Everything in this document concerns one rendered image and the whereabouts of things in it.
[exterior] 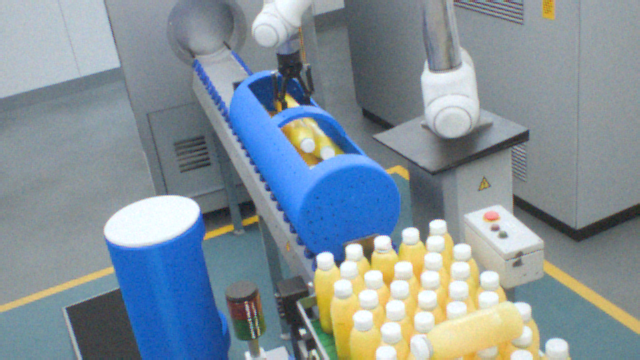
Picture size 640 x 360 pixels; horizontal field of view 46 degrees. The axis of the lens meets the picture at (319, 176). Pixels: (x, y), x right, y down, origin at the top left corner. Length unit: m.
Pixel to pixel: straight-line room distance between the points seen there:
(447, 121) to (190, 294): 0.89
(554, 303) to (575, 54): 1.06
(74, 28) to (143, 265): 4.89
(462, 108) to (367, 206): 0.44
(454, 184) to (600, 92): 1.26
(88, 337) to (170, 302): 1.24
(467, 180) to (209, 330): 0.94
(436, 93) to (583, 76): 1.34
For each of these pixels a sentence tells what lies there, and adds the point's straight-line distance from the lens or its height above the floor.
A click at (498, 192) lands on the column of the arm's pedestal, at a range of 2.61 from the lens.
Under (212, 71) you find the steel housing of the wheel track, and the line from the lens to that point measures 3.82.
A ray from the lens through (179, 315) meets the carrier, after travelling 2.29.
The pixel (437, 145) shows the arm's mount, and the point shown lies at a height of 1.02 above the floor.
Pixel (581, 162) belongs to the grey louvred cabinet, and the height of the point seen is 0.43.
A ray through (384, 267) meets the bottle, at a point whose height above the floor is 1.05.
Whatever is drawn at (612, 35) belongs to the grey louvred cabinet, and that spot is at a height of 0.98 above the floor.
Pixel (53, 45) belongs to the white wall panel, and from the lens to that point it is 6.95.
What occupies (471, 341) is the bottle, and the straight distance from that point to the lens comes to 1.44.
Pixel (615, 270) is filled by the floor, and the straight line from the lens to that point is 3.68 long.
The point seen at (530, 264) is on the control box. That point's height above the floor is 1.05.
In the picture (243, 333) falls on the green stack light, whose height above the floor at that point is 1.18.
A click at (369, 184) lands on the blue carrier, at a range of 1.96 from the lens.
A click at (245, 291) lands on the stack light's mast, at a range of 1.46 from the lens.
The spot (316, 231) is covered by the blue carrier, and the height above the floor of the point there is 1.07.
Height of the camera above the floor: 2.07
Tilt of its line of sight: 26 degrees down
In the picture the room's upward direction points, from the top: 9 degrees counter-clockwise
